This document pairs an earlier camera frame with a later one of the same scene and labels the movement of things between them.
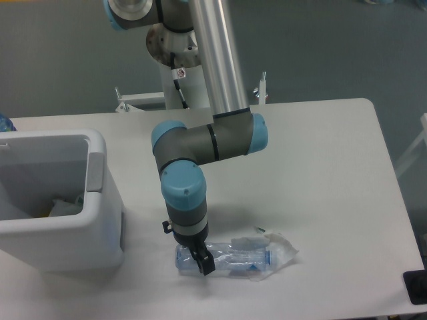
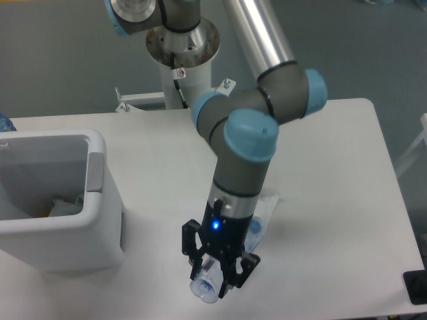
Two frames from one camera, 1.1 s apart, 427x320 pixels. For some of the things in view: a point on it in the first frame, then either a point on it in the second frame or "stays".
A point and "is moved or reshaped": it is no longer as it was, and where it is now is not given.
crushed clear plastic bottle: (232, 257) is moved or reshaped
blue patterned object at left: (6, 125) stays
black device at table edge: (415, 285) stays
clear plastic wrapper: (280, 251) to (266, 208)
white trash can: (61, 205) stays
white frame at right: (415, 148) stays
